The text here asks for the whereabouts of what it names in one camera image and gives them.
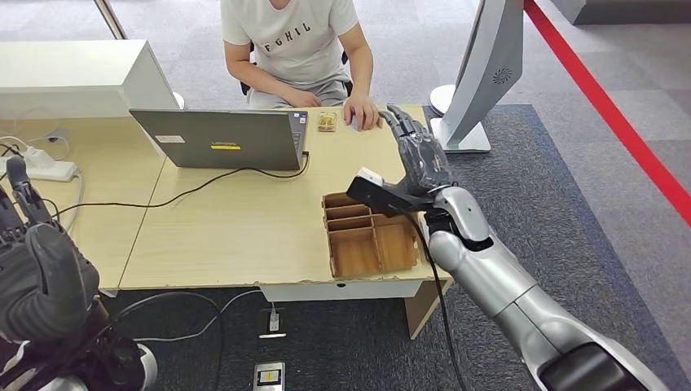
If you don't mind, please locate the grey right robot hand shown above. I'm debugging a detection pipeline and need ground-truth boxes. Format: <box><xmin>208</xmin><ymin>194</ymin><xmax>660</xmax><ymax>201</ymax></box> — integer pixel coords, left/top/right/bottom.
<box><xmin>377</xmin><ymin>103</ymin><xmax>455</xmax><ymax>198</ymax></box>

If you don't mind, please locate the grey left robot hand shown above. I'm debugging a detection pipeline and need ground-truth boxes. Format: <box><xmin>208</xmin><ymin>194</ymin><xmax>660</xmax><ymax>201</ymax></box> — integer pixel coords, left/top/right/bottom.
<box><xmin>0</xmin><ymin>156</ymin><xmax>101</xmax><ymax>344</ymax></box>

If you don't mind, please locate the person's left hand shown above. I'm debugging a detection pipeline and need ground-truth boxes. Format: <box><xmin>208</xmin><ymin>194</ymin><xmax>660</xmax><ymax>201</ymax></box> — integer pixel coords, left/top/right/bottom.
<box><xmin>342</xmin><ymin>94</ymin><xmax>381</xmax><ymax>132</ymax></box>

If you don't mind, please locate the person's right hand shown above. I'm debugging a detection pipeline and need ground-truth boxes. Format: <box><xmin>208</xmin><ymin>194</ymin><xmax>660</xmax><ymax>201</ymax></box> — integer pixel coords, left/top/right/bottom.
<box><xmin>280</xmin><ymin>87</ymin><xmax>323</xmax><ymax>108</ymax></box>

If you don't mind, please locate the wooden organizer box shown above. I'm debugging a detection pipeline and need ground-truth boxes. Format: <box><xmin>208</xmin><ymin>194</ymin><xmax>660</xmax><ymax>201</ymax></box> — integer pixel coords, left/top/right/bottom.
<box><xmin>322</xmin><ymin>191</ymin><xmax>422</xmax><ymax>280</ymax></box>

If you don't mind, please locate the person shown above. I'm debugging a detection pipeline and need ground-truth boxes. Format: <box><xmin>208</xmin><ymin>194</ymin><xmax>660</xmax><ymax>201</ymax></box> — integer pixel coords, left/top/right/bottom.
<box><xmin>220</xmin><ymin>0</ymin><xmax>381</xmax><ymax>132</ymax></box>

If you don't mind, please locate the black chair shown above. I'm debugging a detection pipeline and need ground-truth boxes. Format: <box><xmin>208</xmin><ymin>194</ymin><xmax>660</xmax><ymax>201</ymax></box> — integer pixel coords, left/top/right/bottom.
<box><xmin>240</xmin><ymin>42</ymin><xmax>354</xmax><ymax>99</ymax></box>

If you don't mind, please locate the grey laptop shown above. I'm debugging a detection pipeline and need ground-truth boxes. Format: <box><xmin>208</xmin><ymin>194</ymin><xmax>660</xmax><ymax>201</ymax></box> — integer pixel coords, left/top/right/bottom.
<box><xmin>129</xmin><ymin>108</ymin><xmax>309</xmax><ymax>172</ymax></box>

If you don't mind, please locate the silver kiosk display stand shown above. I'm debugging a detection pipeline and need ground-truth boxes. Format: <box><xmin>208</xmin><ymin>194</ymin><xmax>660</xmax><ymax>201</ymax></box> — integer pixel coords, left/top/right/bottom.
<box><xmin>429</xmin><ymin>0</ymin><xmax>526</xmax><ymax>155</ymax></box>

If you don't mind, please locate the white power strip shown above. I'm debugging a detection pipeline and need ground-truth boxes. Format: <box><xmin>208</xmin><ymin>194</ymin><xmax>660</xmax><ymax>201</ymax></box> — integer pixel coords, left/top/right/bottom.
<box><xmin>0</xmin><ymin>147</ymin><xmax>79</xmax><ymax>182</ymax></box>

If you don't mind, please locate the wooden desk leg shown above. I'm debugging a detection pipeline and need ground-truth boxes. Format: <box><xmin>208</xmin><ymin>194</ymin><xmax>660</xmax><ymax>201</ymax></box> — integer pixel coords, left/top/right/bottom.
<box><xmin>404</xmin><ymin>279</ymin><xmax>449</xmax><ymax>340</ymax></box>

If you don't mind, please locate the red barrier belt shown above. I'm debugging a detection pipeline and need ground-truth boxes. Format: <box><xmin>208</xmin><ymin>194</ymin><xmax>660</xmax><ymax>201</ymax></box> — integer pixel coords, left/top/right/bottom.
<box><xmin>523</xmin><ymin>0</ymin><xmax>691</xmax><ymax>226</ymax></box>

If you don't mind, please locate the white cabinet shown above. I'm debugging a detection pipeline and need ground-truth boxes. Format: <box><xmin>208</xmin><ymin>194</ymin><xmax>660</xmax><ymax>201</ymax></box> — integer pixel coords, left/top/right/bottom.
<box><xmin>0</xmin><ymin>38</ymin><xmax>179</xmax><ymax>121</ymax></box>

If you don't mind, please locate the metal pole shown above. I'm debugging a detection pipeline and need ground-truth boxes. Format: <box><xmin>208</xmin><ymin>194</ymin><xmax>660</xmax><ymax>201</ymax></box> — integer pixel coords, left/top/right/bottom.
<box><xmin>92</xmin><ymin>0</ymin><xmax>129</xmax><ymax>41</ymax></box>

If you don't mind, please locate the floor socket with plug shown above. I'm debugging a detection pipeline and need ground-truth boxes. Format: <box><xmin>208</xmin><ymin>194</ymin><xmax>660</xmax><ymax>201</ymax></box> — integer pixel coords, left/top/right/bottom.
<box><xmin>257</xmin><ymin>307</ymin><xmax>288</xmax><ymax>340</ymax></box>

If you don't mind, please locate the silver floor box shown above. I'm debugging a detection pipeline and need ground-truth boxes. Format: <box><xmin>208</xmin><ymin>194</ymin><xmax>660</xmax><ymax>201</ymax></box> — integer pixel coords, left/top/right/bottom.
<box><xmin>252</xmin><ymin>360</ymin><xmax>286</xmax><ymax>391</ymax></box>

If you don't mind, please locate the grey platform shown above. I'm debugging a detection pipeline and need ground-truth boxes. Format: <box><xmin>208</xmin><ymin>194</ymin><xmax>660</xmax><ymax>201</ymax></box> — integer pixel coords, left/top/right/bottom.
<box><xmin>550</xmin><ymin>0</ymin><xmax>691</xmax><ymax>25</ymax></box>

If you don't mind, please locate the black camera bracket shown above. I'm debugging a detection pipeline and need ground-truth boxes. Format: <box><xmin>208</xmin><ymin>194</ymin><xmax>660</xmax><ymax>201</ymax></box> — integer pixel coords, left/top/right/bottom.
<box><xmin>345</xmin><ymin>175</ymin><xmax>433</xmax><ymax>217</ymax></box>

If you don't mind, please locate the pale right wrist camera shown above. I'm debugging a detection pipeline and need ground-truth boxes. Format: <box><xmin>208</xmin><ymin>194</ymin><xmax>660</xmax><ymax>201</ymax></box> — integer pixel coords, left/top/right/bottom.
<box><xmin>356</xmin><ymin>167</ymin><xmax>385</xmax><ymax>187</ymax></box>

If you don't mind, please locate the black laptop cable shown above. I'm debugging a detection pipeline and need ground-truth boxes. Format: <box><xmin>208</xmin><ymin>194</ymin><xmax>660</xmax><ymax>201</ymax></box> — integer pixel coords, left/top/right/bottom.
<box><xmin>51</xmin><ymin>152</ymin><xmax>311</xmax><ymax>217</ymax></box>

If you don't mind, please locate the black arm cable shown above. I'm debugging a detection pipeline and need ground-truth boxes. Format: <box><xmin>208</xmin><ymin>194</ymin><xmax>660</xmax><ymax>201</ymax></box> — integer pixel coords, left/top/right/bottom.
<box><xmin>402</xmin><ymin>213</ymin><xmax>468</xmax><ymax>391</ymax></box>

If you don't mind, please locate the thin white cable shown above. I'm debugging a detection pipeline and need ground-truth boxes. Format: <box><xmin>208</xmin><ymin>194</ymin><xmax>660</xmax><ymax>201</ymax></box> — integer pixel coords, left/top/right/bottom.
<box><xmin>0</xmin><ymin>132</ymin><xmax>71</xmax><ymax>162</ymax></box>

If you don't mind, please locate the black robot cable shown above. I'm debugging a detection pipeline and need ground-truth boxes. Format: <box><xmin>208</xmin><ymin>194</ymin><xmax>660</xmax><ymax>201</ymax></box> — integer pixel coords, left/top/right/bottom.
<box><xmin>99</xmin><ymin>291</ymin><xmax>227</xmax><ymax>391</ymax></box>

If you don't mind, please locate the grey floor cable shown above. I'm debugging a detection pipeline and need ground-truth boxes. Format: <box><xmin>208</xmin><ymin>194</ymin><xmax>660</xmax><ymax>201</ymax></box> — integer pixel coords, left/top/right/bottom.
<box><xmin>132</xmin><ymin>288</ymin><xmax>279</xmax><ymax>344</ymax></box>

